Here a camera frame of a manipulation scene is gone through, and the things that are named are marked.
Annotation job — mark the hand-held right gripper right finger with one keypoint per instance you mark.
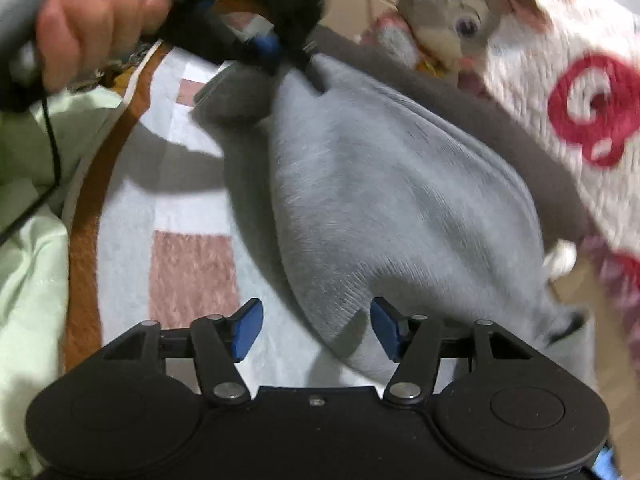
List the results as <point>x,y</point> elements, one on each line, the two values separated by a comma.
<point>387,330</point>

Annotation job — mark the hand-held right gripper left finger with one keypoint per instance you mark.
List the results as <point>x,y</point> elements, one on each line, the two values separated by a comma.
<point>247,330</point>

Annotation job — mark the grey plush rabbit toy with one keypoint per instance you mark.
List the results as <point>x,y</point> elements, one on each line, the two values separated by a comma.
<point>440,5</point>

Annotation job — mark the grey knit sweater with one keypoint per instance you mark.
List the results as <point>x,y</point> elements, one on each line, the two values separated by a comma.
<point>375,185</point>

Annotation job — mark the white quilted bear-print bedspread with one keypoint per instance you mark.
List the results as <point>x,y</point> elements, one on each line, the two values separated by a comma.
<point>575,60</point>

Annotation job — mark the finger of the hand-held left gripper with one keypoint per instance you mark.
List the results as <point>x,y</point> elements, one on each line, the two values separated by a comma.
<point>235,45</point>
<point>309,71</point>

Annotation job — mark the light green quilt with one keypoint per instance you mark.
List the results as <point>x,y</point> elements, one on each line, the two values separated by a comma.
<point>30,310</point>

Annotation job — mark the person's left hand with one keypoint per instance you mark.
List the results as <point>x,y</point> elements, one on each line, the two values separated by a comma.
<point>100,10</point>

